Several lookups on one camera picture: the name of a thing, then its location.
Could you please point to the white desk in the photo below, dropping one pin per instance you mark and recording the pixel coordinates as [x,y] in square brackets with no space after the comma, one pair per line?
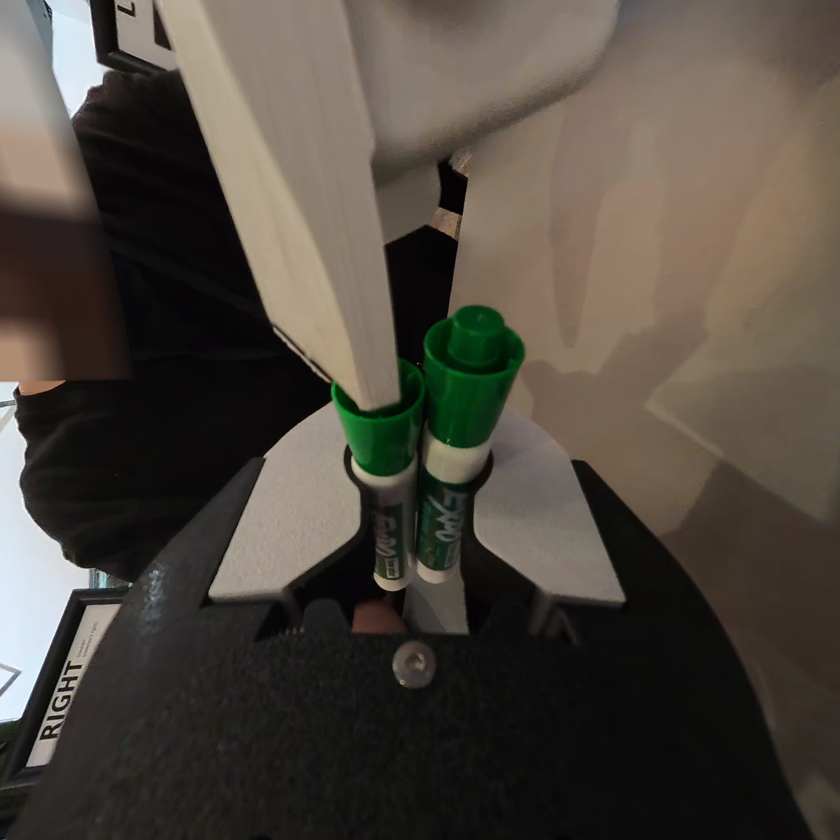
[656,262]

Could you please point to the person's right hand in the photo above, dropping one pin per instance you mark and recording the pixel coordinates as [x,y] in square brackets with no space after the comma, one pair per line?
[377,620]

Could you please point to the person in black shirt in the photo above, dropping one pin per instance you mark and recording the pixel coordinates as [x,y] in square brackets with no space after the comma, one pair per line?
[164,426]

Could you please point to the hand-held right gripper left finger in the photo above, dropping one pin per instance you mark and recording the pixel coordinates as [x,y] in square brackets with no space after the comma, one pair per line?
[289,518]

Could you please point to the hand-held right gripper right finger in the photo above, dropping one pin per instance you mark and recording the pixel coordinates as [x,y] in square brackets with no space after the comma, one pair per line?
[544,525]

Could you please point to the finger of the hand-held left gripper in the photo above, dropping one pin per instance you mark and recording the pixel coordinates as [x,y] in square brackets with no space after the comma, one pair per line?
[295,197]
[472,65]

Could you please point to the green marker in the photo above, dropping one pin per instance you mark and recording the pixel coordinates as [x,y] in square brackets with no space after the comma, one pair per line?
[469,394]
[380,446]

